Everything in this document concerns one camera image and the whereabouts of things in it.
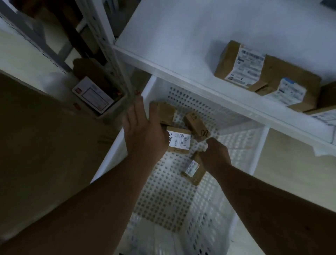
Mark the person's right hand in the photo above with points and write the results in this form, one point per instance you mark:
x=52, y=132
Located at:
x=216, y=157

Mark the person's left hand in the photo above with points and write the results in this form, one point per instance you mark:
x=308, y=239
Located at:
x=145, y=139

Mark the person's left thumb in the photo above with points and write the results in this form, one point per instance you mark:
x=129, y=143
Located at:
x=154, y=114

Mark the person's right fingers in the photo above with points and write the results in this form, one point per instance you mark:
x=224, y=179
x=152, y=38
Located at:
x=210, y=147

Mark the small brown box white label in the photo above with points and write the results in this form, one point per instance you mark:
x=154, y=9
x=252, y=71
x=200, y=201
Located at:
x=193, y=170

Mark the person's right forearm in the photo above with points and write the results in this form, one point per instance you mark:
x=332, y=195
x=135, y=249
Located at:
x=275, y=215

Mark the person's left forearm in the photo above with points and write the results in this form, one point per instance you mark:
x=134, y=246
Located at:
x=86, y=210

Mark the small plain brown cardboard box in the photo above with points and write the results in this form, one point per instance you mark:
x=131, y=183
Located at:
x=166, y=113

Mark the brown box with rabbit drawing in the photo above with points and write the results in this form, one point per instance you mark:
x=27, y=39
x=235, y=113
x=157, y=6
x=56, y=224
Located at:
x=195, y=124

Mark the brown box handwritten white label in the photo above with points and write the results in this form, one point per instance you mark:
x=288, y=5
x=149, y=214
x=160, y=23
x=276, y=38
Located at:
x=179, y=140

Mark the white box with red label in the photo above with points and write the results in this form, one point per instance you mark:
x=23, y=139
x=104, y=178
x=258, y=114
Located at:
x=93, y=96

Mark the white perforated plastic basket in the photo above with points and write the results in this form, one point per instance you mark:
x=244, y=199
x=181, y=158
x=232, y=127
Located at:
x=170, y=199

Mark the dark brown cardboard box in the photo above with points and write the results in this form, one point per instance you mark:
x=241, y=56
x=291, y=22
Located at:
x=90, y=68

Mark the white shelf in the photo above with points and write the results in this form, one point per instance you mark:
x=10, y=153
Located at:
x=178, y=34

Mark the large brown parcel white label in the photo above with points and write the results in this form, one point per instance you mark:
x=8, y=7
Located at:
x=244, y=65

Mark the brown parcel blue-edged label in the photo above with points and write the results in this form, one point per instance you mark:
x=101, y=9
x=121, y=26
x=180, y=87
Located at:
x=291, y=86

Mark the brown parcel with label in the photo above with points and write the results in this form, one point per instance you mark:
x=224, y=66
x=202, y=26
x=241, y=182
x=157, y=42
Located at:
x=325, y=110

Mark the grey metal rack beam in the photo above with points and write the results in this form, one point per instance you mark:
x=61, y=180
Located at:
x=34, y=34

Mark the grey perforated metal rack post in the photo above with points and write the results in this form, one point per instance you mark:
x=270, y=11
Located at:
x=112, y=60

